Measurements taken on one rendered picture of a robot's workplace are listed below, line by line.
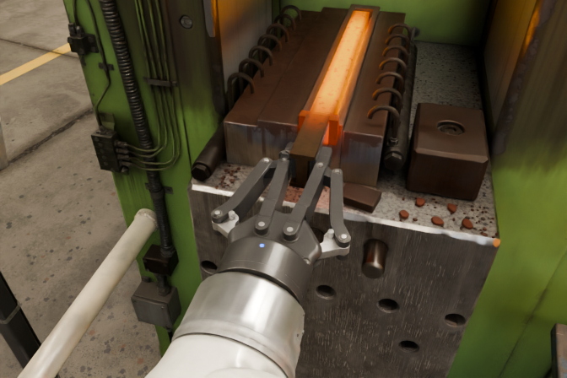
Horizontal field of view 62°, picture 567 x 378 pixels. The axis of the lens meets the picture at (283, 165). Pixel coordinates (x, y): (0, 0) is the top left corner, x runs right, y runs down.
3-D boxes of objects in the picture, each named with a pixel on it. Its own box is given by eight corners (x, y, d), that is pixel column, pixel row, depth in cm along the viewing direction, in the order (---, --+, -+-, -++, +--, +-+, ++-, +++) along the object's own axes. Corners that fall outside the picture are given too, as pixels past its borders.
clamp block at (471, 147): (476, 203, 57) (490, 160, 53) (405, 191, 59) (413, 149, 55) (472, 148, 67) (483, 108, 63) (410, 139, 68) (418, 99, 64)
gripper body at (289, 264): (208, 316, 41) (244, 237, 47) (305, 340, 39) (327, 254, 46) (197, 261, 36) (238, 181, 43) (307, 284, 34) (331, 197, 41)
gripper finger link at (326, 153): (311, 175, 48) (341, 180, 47) (321, 145, 51) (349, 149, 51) (311, 186, 49) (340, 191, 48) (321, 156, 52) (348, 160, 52)
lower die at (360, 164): (375, 186, 60) (384, 130, 55) (226, 162, 64) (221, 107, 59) (399, 52, 92) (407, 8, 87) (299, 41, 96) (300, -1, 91)
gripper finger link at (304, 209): (278, 231, 40) (294, 235, 40) (316, 154, 48) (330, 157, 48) (279, 261, 43) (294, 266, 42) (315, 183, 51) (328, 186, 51)
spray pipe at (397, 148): (403, 174, 58) (407, 154, 56) (380, 170, 58) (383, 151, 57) (416, 57, 84) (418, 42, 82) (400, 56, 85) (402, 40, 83)
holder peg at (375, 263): (382, 282, 55) (385, 267, 54) (359, 278, 56) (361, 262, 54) (386, 256, 58) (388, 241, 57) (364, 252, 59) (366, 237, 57)
